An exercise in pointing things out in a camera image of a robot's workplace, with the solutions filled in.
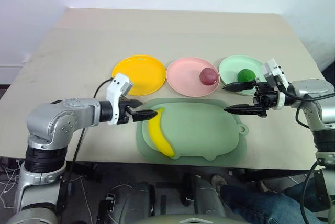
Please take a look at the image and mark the green translucent mat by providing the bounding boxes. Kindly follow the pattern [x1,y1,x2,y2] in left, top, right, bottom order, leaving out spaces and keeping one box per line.
[135,97,249,163]

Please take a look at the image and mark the yellow toy banana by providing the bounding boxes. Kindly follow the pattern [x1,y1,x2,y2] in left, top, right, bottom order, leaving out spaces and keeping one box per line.
[147,107,175,158]

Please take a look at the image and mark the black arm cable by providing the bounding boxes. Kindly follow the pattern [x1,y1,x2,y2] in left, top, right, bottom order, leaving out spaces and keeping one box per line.
[61,77,116,191]
[280,87,327,209]

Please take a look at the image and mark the white floor cable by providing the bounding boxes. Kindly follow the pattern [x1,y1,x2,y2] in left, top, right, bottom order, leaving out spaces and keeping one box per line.
[0,160,23,203]

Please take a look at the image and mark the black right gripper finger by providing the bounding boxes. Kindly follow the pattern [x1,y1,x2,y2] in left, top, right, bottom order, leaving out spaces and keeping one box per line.
[224,104,263,115]
[222,80,257,92]

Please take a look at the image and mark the person's leg in blue jeans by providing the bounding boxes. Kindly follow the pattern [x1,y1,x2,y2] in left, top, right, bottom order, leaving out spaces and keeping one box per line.
[220,178,335,224]

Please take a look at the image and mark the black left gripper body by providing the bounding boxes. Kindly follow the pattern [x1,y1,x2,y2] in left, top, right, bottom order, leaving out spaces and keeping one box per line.
[116,97,137,126]

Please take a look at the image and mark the green round fruit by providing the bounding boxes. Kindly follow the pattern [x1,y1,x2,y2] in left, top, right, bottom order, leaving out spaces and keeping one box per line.
[237,69,256,82]

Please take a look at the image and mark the green pig-shaped tray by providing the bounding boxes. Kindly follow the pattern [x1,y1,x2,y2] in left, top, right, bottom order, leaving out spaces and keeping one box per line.
[142,100,249,161]

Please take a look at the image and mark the pink round plate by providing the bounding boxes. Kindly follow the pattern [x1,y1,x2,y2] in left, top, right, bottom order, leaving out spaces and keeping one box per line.
[166,57,221,97]

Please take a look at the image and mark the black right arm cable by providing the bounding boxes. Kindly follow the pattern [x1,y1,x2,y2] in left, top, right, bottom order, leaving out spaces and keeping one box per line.
[280,87,327,209]

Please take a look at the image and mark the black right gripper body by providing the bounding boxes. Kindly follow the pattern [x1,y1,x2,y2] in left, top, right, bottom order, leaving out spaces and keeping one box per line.
[252,79,279,118]

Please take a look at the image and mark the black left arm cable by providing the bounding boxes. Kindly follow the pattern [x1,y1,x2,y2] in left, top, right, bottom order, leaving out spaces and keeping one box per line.
[61,77,116,191]

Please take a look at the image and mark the light green round plate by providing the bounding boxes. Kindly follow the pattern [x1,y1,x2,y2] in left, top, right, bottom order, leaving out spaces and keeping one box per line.
[218,54,266,97]

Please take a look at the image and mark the dark grey rounded robot leg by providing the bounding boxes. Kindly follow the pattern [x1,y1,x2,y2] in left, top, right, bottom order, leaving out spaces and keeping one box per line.
[119,181,159,224]
[189,174,227,218]

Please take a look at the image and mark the yellow round plate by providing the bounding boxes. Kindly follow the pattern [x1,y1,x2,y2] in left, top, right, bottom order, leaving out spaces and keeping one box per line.
[111,54,167,97]

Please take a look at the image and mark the black table frame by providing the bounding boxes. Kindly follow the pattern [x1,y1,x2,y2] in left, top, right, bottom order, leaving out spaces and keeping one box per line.
[62,161,316,184]

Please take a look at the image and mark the brown shoe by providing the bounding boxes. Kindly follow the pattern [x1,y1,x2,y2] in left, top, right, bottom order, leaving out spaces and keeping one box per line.
[210,173,229,194]

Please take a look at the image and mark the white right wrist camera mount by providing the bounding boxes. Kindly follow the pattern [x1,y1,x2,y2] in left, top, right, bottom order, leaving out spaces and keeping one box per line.
[260,57,290,110]

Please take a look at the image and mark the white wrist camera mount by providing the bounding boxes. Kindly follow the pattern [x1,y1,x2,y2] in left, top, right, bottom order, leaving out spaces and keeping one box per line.
[260,57,290,110]
[105,73,135,126]

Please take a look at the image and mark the dark red round fruit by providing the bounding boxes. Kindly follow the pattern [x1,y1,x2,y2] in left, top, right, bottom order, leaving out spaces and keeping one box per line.
[199,67,219,86]

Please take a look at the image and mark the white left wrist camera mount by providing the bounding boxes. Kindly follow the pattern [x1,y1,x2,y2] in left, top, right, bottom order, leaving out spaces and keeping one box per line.
[105,73,135,126]

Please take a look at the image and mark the light grey robot torso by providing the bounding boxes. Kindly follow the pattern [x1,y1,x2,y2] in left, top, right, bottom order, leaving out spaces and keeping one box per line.
[135,212,251,224]

